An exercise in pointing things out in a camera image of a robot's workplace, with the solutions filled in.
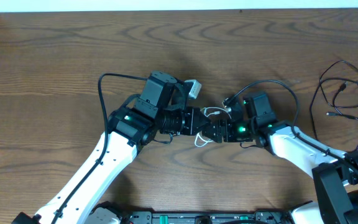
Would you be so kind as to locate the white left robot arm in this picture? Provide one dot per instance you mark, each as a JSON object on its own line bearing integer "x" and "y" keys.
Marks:
{"x": 160, "y": 108}

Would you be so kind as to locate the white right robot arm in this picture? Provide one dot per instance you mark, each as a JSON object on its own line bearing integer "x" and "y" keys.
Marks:
{"x": 334, "y": 172}

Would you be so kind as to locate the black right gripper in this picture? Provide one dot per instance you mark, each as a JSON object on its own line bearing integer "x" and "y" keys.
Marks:
{"x": 223, "y": 132}

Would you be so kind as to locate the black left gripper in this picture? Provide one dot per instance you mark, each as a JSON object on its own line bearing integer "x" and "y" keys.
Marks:
{"x": 192, "y": 121}

